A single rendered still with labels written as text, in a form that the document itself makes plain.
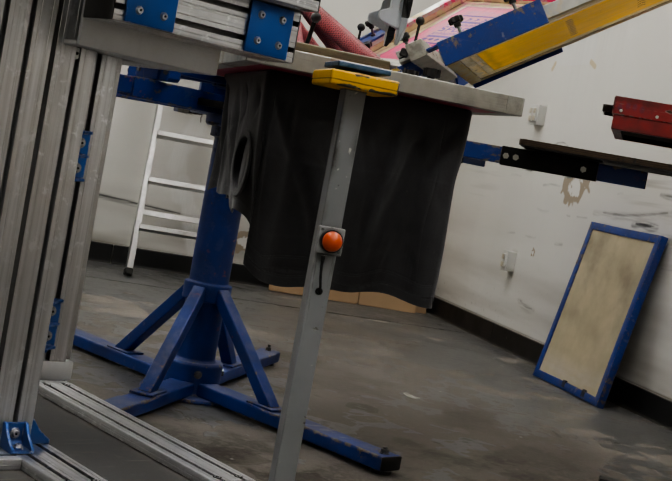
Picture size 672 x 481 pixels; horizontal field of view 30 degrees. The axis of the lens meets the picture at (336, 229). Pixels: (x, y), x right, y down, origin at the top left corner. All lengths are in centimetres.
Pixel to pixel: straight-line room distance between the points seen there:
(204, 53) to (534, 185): 449
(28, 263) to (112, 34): 40
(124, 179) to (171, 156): 29
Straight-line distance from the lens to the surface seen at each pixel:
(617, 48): 604
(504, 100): 258
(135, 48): 210
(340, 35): 374
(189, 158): 720
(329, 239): 224
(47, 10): 209
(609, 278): 553
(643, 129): 347
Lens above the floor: 79
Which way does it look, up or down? 3 degrees down
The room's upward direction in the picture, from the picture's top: 10 degrees clockwise
